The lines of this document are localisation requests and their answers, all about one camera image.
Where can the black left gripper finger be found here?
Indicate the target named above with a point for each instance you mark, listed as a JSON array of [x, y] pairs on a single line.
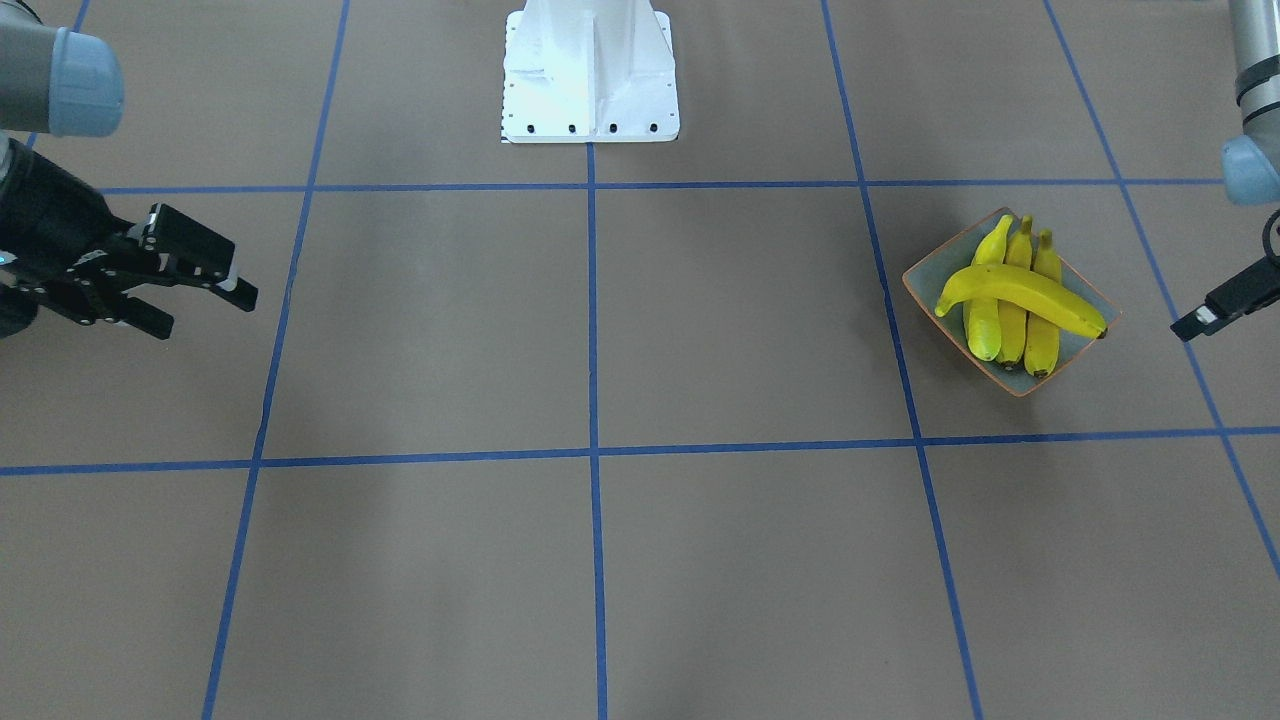
[[1253, 289]]

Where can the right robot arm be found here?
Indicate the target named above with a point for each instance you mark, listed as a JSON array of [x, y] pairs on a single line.
[[62, 83]]

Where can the yellow banana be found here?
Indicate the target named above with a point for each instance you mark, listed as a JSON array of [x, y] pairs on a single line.
[[981, 320], [1042, 337], [1029, 290], [1013, 318]]

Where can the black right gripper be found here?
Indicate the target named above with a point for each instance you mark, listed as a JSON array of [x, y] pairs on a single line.
[[52, 222]]

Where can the grey square plate orange rim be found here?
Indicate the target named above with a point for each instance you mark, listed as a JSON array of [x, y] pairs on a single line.
[[925, 279]]

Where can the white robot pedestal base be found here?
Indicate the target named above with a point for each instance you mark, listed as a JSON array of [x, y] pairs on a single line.
[[589, 72]]

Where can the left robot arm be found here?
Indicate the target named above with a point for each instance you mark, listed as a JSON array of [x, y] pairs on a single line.
[[1250, 168]]

